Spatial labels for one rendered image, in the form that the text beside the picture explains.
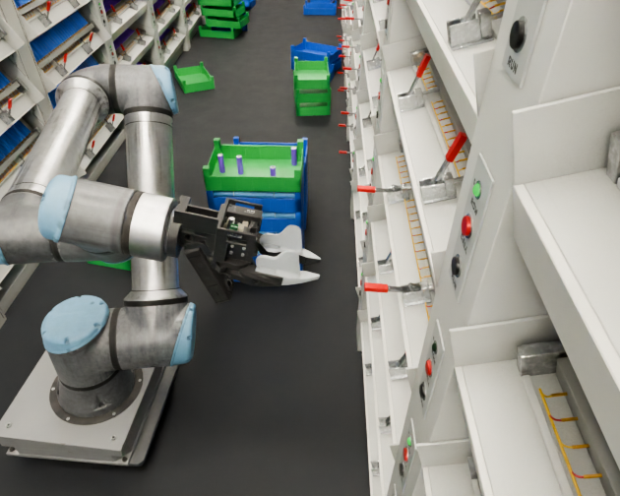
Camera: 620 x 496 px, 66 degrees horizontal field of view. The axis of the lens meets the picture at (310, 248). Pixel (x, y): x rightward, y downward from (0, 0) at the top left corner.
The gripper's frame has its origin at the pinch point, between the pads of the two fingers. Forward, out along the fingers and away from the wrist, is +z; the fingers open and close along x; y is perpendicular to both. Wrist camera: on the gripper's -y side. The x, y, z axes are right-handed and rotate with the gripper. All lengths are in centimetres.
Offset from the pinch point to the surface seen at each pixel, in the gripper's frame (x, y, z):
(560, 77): -25.5, 40.7, 5.3
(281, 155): 94, -36, -5
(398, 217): 20.7, -1.5, 16.3
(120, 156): 162, -98, -84
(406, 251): 10.8, -1.3, 16.8
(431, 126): 18.0, 18.1, 14.3
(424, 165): 7.4, 16.8, 12.1
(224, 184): 74, -40, -21
